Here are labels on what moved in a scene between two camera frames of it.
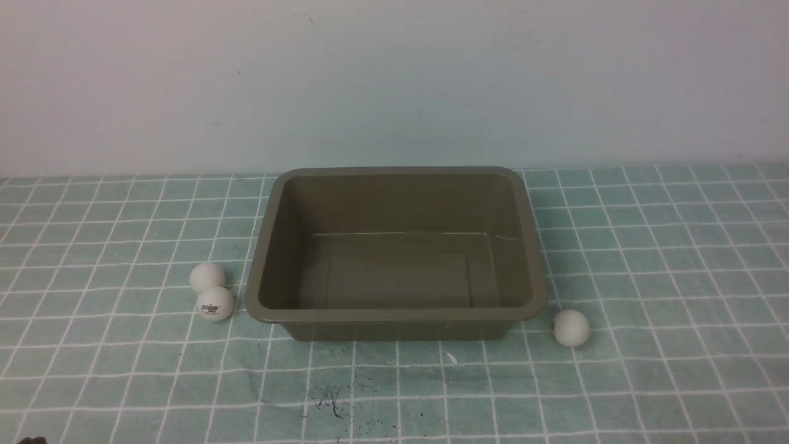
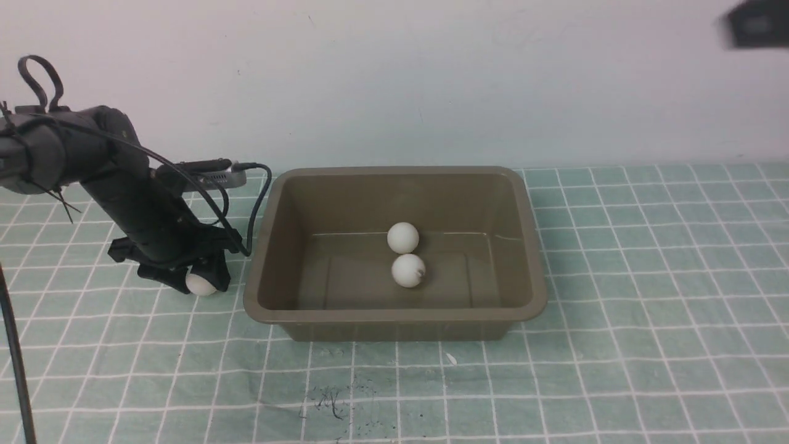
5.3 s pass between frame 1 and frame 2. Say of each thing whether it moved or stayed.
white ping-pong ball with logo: moved
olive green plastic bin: stayed
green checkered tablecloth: stayed
